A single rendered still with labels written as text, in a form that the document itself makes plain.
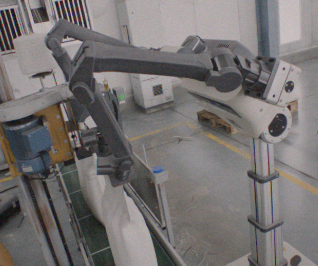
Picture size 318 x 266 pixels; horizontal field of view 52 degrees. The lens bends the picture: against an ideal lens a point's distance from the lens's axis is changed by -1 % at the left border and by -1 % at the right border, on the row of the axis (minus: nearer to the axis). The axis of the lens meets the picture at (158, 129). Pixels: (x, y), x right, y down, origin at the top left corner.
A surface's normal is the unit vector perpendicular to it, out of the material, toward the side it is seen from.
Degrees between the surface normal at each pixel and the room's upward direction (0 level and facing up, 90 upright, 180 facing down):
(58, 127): 90
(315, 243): 0
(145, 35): 90
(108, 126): 121
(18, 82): 90
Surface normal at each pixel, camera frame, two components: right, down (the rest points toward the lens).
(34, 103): 0.88, 0.03
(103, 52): 0.23, -0.63
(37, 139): 0.74, 0.12
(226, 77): 0.14, 0.77
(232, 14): 0.40, 0.26
